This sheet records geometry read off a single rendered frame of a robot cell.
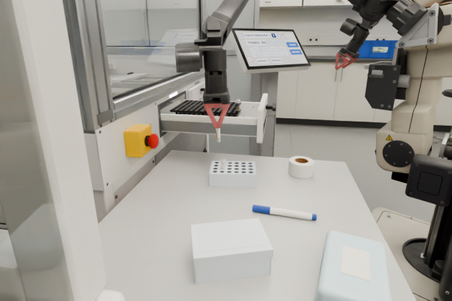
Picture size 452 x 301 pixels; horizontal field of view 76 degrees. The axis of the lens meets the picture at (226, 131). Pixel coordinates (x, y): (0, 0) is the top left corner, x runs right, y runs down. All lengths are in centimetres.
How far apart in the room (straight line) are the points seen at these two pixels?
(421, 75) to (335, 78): 279
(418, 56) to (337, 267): 87
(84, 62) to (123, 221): 34
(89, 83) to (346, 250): 57
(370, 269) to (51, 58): 48
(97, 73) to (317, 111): 357
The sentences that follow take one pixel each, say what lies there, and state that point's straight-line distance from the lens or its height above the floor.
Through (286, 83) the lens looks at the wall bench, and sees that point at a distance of 394.
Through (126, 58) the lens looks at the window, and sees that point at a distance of 82.
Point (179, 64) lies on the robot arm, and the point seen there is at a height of 107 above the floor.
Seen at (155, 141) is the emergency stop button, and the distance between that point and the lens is 77.
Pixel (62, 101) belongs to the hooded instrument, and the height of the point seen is 109.
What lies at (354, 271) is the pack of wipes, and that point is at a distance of 51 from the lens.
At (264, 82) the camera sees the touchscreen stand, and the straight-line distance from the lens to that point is 197.
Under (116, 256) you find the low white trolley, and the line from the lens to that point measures 60.
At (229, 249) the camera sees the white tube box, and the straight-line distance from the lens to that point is 50.
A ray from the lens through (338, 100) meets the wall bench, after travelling 405.
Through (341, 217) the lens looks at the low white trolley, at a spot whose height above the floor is 76.
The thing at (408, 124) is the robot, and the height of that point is 84.
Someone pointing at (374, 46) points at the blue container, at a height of 105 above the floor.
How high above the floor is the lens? 113
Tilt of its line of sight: 18 degrees down
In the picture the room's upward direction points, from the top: straight up
